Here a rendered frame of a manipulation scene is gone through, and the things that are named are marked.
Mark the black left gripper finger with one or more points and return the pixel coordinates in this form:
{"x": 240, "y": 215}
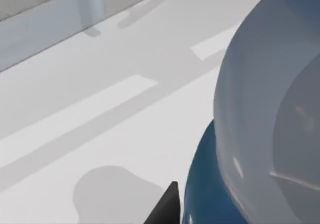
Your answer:
{"x": 170, "y": 209}

